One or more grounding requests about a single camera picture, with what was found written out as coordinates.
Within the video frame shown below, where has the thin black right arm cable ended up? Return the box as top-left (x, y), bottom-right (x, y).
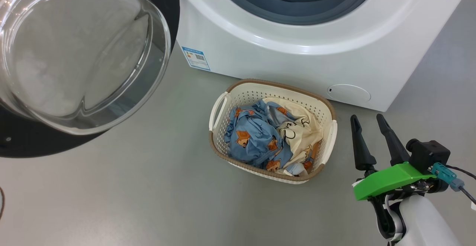
top-left (446, 164), bottom-right (476, 205)

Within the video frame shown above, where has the blue bear print garment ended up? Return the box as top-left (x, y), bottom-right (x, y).
top-left (224, 99), bottom-right (315, 176)

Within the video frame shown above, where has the blue energy label sticker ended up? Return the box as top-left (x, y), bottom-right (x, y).
top-left (181, 46), bottom-right (211, 71)

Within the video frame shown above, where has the teal right camera connector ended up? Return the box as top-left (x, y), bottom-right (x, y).
top-left (431, 162), bottom-right (465, 192)

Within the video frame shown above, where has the round white filter cover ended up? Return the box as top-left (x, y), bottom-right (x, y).
top-left (327, 84), bottom-right (372, 103)

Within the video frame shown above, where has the black round glass washer door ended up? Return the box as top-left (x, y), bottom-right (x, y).
top-left (0, 0), bottom-right (181, 158)

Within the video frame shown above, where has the cream perforated laundry basket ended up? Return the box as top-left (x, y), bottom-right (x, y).
top-left (209, 78), bottom-right (338, 184)

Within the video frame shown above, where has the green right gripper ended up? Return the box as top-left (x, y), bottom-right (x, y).
top-left (350, 114), bottom-right (438, 202)

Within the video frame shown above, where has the cream and blue garment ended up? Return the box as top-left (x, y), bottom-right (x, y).
top-left (262, 97), bottom-right (324, 176)

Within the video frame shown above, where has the white front-load washing machine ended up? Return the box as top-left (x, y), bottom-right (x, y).
top-left (175, 0), bottom-right (476, 113)

